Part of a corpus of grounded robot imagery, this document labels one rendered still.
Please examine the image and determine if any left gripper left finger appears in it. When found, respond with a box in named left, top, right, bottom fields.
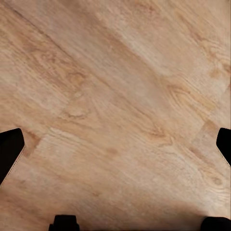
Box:
left=0, top=128, right=25, bottom=185

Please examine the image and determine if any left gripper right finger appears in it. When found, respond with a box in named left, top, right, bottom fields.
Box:
left=217, top=128, right=231, bottom=166

